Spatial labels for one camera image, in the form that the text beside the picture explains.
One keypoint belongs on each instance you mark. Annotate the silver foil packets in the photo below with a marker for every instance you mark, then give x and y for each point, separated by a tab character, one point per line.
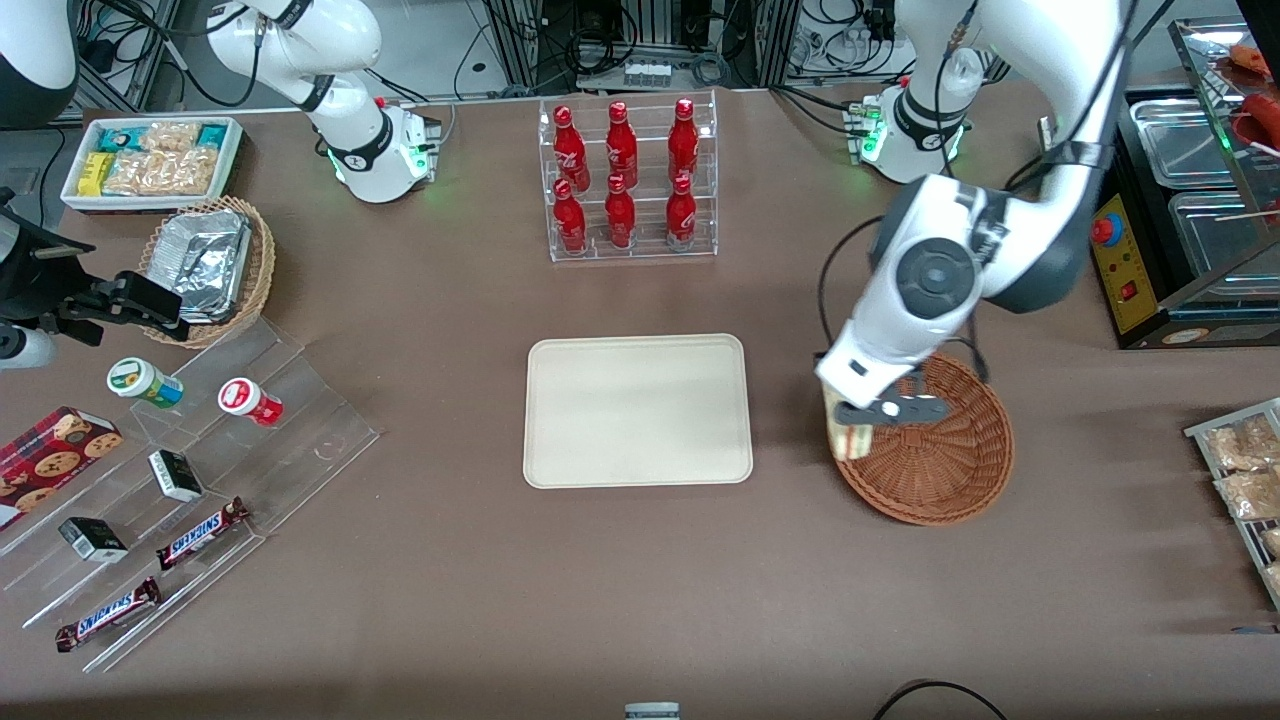
205	260

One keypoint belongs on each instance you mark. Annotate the Snickers chocolate bar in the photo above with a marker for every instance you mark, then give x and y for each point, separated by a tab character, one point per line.
108	614
205	533

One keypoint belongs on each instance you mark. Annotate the teal snack packet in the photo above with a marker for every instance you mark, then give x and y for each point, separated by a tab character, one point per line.
120	138
213	134

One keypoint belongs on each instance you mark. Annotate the white rectangular snack bin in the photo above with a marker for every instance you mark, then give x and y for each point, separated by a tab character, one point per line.
235	150

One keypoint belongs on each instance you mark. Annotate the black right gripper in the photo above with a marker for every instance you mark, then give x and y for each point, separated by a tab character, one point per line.
32	278

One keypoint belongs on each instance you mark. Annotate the steel warmer pan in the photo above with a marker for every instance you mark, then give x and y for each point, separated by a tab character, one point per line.
1180	140
1215	235

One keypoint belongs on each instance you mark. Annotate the black food warmer cabinet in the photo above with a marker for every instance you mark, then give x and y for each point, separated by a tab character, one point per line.
1130	275

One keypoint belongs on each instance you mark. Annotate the red plaid cookie box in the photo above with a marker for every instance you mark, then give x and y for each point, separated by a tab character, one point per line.
50	460

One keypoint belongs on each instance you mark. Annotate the light tan wicker basket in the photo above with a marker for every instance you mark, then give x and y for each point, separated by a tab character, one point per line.
262	270

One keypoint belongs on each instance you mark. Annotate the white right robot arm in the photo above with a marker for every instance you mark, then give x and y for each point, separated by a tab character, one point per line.
350	40

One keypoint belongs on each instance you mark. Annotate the small clear cracker bag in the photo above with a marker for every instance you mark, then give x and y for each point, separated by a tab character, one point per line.
170	135

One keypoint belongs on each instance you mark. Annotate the small black box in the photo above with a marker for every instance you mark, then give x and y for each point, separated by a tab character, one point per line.
175	476
92	540

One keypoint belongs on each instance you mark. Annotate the clear bag of pastries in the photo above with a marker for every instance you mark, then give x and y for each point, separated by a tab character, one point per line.
1245	445
1250	495

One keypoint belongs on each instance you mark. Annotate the white power strip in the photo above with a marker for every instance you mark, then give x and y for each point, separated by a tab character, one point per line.
647	73

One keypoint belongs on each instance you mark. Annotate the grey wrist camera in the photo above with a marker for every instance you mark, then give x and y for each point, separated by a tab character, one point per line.
900	411
25	348

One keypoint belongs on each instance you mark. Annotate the triangular sandwich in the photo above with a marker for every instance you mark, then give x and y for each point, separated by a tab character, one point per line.
850	442

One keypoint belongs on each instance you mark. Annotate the clear acrylic step shelf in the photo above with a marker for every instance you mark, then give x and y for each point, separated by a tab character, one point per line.
300	420

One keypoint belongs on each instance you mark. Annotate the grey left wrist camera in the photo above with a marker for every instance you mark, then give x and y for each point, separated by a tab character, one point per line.
900	411

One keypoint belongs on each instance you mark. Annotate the red white lidded cup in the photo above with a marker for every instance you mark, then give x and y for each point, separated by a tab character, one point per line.
245	400

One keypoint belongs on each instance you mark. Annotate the brown round wicker basket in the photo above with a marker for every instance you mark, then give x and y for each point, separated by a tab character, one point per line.
950	470

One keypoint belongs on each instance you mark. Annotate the red soda bottle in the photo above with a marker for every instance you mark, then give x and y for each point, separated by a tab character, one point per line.
620	218
621	148
683	145
570	150
569	222
681	215

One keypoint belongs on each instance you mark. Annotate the small grey white device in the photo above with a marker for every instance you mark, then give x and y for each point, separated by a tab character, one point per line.
652	711

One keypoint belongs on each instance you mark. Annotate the beige rectangular tray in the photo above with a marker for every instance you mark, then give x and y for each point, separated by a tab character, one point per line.
637	412

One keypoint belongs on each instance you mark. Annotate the aluminium frame structure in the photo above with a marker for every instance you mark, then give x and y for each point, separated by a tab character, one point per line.
520	40

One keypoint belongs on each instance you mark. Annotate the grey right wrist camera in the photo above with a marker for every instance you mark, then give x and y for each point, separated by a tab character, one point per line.
25	348

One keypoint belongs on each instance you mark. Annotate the clear acrylic bottle rack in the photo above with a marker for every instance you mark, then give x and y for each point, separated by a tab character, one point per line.
645	240

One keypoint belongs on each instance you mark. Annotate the yellow snack packet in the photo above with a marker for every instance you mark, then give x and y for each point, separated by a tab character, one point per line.
95	173

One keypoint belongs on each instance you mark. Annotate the green white lidded cup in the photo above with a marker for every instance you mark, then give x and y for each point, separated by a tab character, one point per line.
140	380

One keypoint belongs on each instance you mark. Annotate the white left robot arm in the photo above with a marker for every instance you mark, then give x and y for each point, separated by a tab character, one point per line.
1050	60

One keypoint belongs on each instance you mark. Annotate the large clear cracker bag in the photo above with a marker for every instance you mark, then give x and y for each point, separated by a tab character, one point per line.
165	172

